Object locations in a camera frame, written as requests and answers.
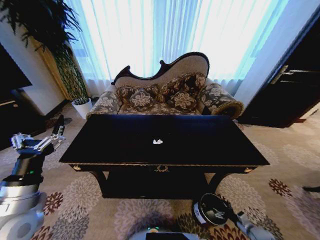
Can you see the black flat television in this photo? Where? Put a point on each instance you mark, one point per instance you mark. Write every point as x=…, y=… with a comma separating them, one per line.
x=11, y=75

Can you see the tall green potted plant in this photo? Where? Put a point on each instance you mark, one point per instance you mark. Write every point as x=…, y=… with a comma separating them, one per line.
x=47, y=27

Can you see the small floral brown cushion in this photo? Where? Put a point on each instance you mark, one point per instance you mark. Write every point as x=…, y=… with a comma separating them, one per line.
x=140, y=98

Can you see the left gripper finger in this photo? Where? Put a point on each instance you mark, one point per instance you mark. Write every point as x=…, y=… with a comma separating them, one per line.
x=20, y=140
x=59, y=128

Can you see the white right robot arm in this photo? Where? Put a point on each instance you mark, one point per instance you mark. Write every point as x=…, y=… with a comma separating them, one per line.
x=252, y=227

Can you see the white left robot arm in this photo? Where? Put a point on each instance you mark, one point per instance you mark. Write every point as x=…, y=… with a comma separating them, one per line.
x=17, y=197

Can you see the dark object on carpet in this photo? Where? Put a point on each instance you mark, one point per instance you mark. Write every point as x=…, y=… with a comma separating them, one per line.
x=312, y=188

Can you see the white plant pot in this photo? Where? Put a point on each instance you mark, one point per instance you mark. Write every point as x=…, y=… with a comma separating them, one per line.
x=82, y=108

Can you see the floral upholstered chaise sofa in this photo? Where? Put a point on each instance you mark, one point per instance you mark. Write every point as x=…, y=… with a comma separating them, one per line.
x=190, y=65

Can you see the black wooden table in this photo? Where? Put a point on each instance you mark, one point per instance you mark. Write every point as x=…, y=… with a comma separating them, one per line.
x=162, y=152

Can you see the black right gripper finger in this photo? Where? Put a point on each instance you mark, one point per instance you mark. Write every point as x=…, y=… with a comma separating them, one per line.
x=217, y=215

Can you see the sheer white curtain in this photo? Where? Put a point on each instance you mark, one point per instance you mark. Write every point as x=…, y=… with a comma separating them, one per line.
x=170, y=35

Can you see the beige side drape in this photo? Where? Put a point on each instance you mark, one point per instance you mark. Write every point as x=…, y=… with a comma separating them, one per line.
x=51, y=67

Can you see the white crumpled paper trash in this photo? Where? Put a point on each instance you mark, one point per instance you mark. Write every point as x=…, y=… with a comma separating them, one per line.
x=157, y=142

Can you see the dark television cabinet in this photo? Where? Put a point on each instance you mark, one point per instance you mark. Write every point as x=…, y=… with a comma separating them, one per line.
x=20, y=117

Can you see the large floral brown cushion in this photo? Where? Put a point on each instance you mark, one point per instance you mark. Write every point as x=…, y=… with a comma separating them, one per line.
x=185, y=96

